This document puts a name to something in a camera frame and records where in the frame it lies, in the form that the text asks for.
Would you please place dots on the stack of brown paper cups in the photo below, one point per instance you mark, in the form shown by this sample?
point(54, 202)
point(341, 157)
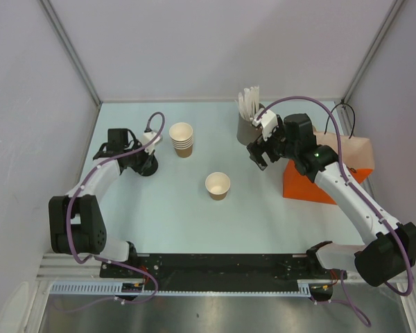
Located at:
point(181, 135)

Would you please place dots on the single brown paper cup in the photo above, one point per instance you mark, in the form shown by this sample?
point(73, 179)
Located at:
point(217, 184)

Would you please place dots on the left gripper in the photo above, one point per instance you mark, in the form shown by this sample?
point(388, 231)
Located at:
point(145, 157)

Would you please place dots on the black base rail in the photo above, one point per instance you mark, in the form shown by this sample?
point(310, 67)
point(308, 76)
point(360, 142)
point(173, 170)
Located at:
point(231, 272)

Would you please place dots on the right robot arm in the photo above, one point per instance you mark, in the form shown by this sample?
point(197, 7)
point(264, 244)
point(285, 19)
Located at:
point(389, 247)

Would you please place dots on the grey cylindrical holder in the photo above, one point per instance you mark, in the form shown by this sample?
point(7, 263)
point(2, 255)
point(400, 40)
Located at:
point(246, 132)

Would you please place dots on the orange paper bag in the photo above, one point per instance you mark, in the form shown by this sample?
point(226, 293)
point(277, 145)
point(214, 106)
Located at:
point(324, 187)

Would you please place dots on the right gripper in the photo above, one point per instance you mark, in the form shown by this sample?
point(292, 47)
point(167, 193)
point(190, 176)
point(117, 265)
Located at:
point(256, 149)

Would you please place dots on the stack of black lids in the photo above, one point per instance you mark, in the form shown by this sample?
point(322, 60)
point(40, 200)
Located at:
point(149, 167)

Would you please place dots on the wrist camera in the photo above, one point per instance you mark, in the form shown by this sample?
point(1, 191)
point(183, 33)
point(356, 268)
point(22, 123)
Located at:
point(267, 123)
point(150, 140)

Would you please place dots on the white slotted cable duct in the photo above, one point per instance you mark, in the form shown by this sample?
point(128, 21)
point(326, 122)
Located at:
point(82, 288)

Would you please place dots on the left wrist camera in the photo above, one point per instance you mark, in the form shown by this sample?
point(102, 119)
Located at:
point(150, 140)

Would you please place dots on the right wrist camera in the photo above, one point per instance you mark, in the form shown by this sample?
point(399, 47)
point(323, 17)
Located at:
point(267, 123)

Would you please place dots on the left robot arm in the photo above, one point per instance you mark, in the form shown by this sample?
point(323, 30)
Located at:
point(75, 219)

